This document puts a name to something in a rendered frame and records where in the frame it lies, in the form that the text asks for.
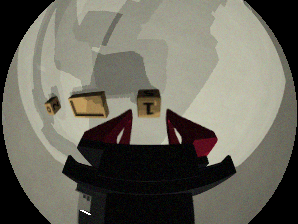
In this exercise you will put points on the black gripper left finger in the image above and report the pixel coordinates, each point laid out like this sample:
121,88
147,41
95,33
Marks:
109,130

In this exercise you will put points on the tan cardboard tray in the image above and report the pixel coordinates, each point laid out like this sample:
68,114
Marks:
94,105

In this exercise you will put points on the tan cardboard cube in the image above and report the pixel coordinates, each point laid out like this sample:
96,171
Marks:
52,105
148,103

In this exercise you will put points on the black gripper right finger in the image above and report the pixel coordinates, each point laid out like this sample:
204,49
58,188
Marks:
202,138

